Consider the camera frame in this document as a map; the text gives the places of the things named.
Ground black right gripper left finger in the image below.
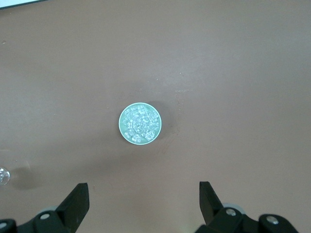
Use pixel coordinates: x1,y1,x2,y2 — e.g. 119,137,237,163
0,183,90,233

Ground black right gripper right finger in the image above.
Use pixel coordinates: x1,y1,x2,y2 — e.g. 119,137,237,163
194,181,304,233

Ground clear stemmed wine glass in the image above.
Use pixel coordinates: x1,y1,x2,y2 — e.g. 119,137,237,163
0,166,11,186

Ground clear ice cube pile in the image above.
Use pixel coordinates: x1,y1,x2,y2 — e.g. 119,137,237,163
122,104,160,143

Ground green round bowl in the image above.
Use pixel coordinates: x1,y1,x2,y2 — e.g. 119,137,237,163
118,102,162,146

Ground brown table mat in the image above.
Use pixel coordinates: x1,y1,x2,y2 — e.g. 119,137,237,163
0,0,311,233

